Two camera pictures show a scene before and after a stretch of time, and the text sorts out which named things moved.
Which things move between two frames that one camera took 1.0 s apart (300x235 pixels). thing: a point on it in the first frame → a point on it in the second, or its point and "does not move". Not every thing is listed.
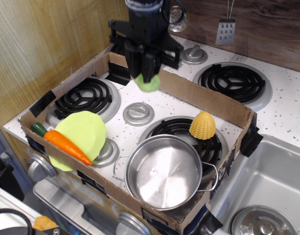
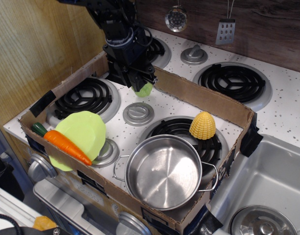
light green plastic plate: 86,129 does not move
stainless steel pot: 165,172 does not move
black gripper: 148,30 → 130,48
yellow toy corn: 202,126 does not move
